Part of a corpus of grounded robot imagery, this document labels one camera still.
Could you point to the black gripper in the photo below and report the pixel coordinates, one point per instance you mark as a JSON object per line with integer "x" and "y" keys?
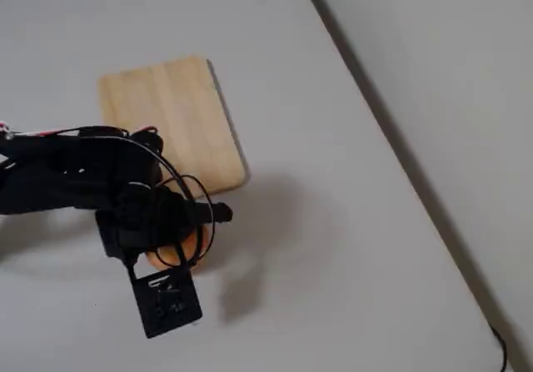
{"x": 188, "y": 212}

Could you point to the red yellow apple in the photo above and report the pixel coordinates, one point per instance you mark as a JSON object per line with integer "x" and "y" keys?
{"x": 189, "y": 249}

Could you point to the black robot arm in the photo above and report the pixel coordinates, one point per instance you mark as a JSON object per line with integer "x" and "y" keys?
{"x": 54, "y": 172}

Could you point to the light wooden cutting board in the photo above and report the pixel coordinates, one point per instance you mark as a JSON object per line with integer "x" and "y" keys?
{"x": 179, "y": 110}

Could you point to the black square camera box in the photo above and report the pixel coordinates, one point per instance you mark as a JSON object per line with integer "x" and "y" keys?
{"x": 170, "y": 301}

